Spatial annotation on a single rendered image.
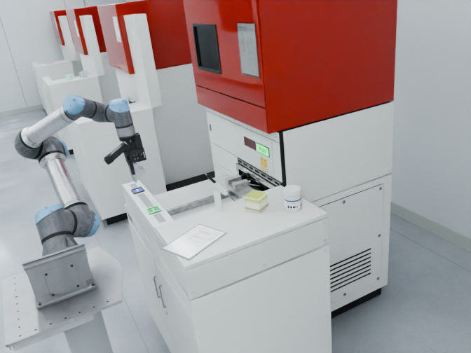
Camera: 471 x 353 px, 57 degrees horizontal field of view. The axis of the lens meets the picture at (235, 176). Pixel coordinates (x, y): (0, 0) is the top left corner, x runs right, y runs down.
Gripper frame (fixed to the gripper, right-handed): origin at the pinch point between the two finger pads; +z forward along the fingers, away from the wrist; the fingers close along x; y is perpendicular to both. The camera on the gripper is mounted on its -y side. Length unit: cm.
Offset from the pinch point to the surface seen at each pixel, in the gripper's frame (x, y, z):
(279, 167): -13, 64, 9
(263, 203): -33, 45, 13
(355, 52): -11, 110, -34
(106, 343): -24, -30, 58
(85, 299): -33, -31, 28
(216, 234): -39.9, 21.4, 15.6
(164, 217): -13.1, 7.2, 15.3
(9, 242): 208, -101, 103
